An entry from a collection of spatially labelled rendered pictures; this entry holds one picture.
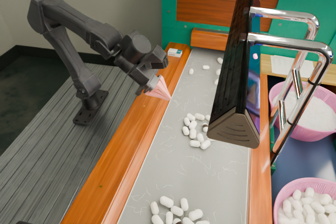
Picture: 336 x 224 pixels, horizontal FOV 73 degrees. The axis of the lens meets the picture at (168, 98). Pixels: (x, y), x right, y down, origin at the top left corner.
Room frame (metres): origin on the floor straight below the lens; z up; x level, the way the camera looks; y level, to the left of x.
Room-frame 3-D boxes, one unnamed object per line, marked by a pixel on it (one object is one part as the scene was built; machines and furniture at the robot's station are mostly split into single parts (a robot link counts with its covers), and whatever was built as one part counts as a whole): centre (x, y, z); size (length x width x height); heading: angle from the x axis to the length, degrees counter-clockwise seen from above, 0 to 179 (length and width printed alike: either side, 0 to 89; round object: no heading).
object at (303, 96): (0.49, -0.26, 0.90); 0.20 x 0.19 x 0.45; 163
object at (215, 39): (0.95, -0.26, 0.83); 0.30 x 0.06 x 0.07; 73
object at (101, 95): (0.68, 0.32, 0.71); 0.20 x 0.07 x 0.08; 168
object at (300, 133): (0.60, -0.51, 0.72); 0.27 x 0.27 x 0.10
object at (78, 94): (0.68, 0.31, 0.77); 0.09 x 0.06 x 0.06; 151
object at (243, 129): (0.52, -0.19, 1.08); 0.62 x 0.08 x 0.07; 163
